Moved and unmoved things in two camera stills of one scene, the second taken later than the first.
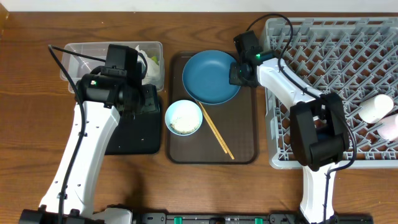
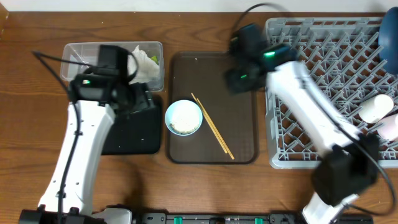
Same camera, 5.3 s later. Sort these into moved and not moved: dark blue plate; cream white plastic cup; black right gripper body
Moved: dark blue plate
Not moved: black right gripper body; cream white plastic cup
